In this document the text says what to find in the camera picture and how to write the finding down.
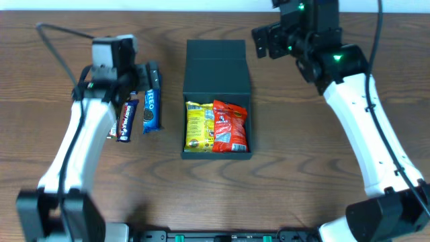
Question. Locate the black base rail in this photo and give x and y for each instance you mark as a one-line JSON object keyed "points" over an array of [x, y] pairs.
{"points": [[288, 235]]}

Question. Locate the dairy milk chocolate bar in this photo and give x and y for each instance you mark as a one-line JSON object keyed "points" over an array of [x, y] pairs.
{"points": [[127, 121]]}

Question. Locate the black gift box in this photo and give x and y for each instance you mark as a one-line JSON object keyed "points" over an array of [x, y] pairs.
{"points": [[218, 70]]}

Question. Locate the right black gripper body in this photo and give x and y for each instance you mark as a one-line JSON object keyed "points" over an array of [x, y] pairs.
{"points": [[272, 39]]}

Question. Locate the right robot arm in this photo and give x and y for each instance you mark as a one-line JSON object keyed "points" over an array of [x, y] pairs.
{"points": [[397, 201]]}

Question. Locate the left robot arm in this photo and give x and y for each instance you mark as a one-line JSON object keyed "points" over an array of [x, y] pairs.
{"points": [[61, 208]]}

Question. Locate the red snack packet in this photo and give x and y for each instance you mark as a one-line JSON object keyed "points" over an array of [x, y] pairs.
{"points": [[229, 128]]}

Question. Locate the blue oreo cookie pack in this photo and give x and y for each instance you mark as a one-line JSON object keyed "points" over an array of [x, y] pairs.
{"points": [[152, 105]]}

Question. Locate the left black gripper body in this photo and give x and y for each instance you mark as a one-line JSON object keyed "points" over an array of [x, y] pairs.
{"points": [[136, 79]]}

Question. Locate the yellow snack packet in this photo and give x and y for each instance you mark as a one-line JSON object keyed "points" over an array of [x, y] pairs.
{"points": [[199, 136]]}

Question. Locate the green red candy bar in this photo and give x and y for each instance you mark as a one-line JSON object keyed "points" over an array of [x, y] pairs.
{"points": [[113, 133]]}

